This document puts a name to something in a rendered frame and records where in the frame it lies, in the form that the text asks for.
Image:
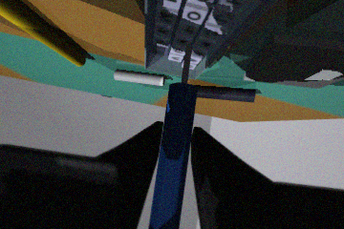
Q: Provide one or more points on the grey keyboard with keys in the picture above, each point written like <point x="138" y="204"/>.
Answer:
<point x="210" y="26"/>

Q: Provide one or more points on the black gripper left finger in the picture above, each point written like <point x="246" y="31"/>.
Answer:
<point x="112" y="186"/>

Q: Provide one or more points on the black cylinder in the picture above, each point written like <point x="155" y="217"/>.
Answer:
<point x="245" y="95"/>

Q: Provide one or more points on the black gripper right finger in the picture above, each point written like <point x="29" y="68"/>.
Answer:
<point x="233" y="195"/>

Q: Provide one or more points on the grey cylinder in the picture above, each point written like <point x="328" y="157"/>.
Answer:
<point x="144" y="78"/>

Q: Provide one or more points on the blue stylus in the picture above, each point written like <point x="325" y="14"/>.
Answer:
<point x="167" y="200"/>

